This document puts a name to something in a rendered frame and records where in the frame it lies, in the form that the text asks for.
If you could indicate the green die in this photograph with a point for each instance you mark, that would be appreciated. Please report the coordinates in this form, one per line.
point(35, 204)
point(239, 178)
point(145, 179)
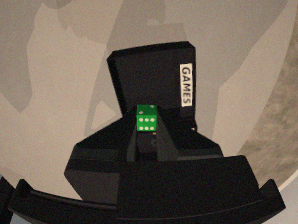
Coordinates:
point(146, 117)

